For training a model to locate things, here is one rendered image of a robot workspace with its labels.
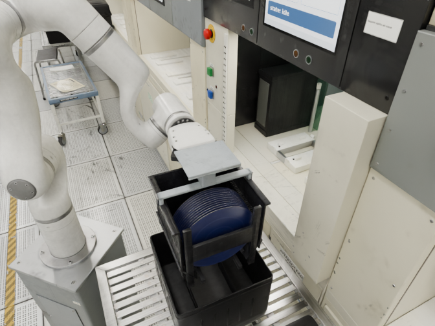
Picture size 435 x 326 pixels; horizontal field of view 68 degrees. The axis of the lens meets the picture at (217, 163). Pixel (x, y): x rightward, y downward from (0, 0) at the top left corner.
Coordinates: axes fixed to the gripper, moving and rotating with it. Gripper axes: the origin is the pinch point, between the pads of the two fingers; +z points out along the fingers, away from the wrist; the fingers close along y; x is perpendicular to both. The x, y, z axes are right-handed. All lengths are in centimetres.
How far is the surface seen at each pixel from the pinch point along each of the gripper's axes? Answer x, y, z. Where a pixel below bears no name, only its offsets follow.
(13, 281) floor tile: -127, 86, -94
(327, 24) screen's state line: 26.2, -29.8, -3.3
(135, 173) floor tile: -126, -3, -167
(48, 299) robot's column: -66, 51, -28
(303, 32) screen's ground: 22.7, -29.7, -10.4
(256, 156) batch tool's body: -39, -42, -44
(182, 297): -49.2, 8.5, 0.0
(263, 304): -45.0, -11.5, 13.8
